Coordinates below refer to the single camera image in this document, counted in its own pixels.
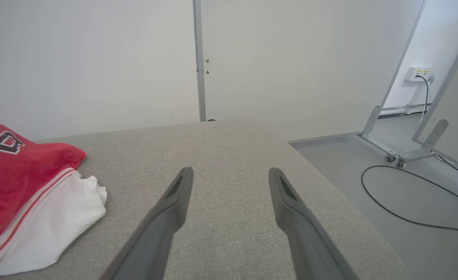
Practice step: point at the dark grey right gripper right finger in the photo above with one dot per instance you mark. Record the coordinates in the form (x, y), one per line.
(302, 233)

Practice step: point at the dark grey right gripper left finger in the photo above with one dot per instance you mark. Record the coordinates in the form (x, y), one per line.
(162, 229)

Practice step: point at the red and white Bulls jersey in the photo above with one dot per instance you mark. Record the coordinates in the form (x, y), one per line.
(14, 182)

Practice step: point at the grey partition foot with caster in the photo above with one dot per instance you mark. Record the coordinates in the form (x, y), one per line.
(435, 134)
(372, 120)

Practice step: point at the grey metal partition post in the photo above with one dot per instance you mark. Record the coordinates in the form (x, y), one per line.
(199, 58)

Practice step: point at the white wall outlet box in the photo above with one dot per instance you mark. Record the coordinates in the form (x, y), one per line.
(415, 74)

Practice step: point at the grey partition frame bar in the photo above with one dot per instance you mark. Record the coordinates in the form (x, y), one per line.
(404, 54)
(446, 81)

